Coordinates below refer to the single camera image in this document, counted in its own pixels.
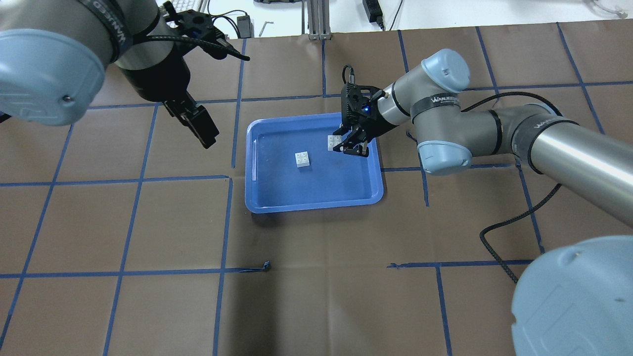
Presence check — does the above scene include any black power brick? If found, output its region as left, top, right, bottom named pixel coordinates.
left=362, top=0, right=386, bottom=31

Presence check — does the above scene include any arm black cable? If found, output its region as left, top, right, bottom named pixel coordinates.
left=342, top=64, right=564, bottom=285
left=148, top=35, right=251, bottom=62

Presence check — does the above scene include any brown paper table cover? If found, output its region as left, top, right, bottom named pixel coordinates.
left=0, top=20, right=632, bottom=356

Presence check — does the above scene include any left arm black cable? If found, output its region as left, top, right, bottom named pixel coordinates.
left=148, top=35, right=251, bottom=62

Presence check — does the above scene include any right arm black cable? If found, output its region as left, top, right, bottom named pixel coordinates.
left=342, top=64, right=564, bottom=285

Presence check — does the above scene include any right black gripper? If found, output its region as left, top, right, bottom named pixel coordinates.
left=332, top=82, right=397, bottom=158

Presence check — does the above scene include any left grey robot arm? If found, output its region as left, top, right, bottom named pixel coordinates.
left=1, top=0, right=226, bottom=148

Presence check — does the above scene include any white building block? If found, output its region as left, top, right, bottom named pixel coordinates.
left=294, top=151, right=311, bottom=168
left=326, top=135, right=342, bottom=152

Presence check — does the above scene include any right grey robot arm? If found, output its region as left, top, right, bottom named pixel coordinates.
left=332, top=48, right=633, bottom=356

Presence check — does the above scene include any aluminium frame post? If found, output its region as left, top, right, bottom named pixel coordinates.
left=305, top=0, right=332, bottom=41

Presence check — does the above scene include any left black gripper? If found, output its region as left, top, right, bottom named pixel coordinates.
left=117, top=2, right=220, bottom=149

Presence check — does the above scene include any blue plastic tray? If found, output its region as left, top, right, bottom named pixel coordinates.
left=245, top=113, right=385, bottom=214

